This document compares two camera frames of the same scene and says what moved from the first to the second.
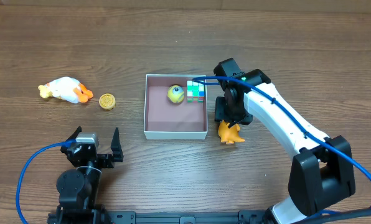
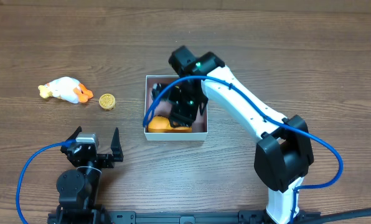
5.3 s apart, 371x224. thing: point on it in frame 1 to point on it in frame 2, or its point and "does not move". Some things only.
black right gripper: (233, 115) to (179, 115)
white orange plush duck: (67, 88) does not move
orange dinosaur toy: (229, 135) to (162, 124)
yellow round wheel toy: (107, 101) does not move
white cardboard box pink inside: (165, 120) does not move
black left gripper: (99, 158) does not move
